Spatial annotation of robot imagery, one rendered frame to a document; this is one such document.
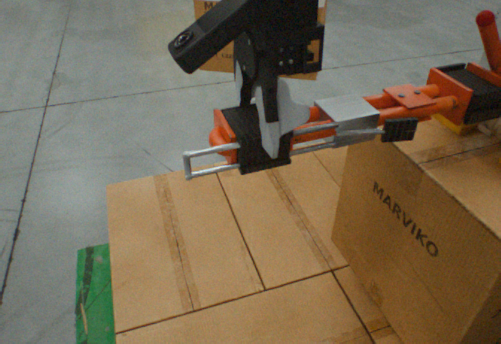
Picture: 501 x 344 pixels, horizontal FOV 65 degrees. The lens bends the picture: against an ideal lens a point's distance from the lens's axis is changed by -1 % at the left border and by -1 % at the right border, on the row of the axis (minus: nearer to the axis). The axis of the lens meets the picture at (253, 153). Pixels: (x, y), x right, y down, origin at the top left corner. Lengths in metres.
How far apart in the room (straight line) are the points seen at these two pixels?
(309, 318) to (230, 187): 0.56
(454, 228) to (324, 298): 0.53
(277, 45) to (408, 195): 0.44
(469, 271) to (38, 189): 2.25
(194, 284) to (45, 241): 1.19
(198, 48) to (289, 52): 0.10
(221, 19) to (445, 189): 0.45
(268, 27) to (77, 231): 1.87
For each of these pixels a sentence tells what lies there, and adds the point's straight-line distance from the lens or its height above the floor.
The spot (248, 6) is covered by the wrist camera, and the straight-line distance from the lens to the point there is 0.42.
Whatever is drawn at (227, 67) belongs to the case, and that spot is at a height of 0.65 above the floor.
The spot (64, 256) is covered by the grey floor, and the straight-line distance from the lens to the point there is 2.11.
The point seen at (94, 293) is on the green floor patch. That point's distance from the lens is 1.92.
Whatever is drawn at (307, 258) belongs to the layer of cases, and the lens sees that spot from 1.22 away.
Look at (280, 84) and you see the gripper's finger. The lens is 0.45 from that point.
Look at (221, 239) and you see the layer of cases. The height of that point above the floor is 0.54.
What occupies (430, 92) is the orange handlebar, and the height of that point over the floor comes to 1.20.
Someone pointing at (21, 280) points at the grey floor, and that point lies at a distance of 2.10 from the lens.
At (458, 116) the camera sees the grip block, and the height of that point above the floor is 1.18.
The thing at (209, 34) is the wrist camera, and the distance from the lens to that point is 0.42.
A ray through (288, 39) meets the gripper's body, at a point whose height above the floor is 1.34.
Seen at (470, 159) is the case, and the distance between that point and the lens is 0.79.
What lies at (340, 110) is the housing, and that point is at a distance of 0.55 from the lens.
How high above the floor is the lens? 1.48
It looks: 36 degrees down
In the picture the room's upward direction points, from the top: straight up
